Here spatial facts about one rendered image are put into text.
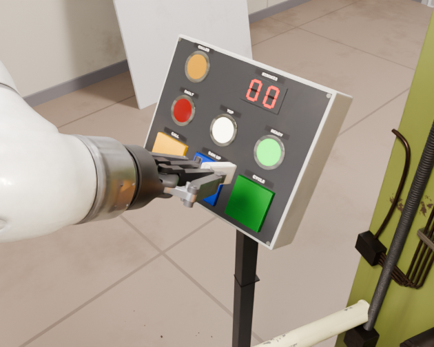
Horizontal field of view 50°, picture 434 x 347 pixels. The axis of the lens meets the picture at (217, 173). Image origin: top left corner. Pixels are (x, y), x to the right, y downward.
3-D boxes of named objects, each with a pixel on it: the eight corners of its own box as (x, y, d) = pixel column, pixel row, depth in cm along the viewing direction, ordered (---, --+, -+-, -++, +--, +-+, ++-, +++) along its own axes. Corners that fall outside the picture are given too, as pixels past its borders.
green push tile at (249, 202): (257, 233, 79) (273, 193, 77) (223, 212, 83) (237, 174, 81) (262, 232, 80) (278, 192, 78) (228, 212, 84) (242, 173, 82)
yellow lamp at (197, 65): (194, 85, 85) (193, 62, 82) (185, 74, 88) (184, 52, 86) (210, 81, 86) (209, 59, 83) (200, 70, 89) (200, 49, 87)
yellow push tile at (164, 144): (173, 182, 89) (185, 146, 87) (147, 166, 93) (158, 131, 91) (179, 182, 90) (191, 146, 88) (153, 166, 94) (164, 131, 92)
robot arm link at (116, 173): (83, 242, 45) (128, 233, 50) (109, 155, 43) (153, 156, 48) (32, 200, 50) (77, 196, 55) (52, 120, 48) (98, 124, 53)
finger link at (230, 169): (206, 164, 65) (210, 166, 64) (233, 164, 70) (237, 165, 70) (199, 184, 65) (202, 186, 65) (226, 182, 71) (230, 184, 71)
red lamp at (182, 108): (180, 128, 87) (178, 108, 85) (171, 116, 91) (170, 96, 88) (195, 124, 88) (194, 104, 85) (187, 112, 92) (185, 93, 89)
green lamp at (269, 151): (266, 173, 77) (268, 151, 74) (253, 157, 80) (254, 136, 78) (282, 168, 78) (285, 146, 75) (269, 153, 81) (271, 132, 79)
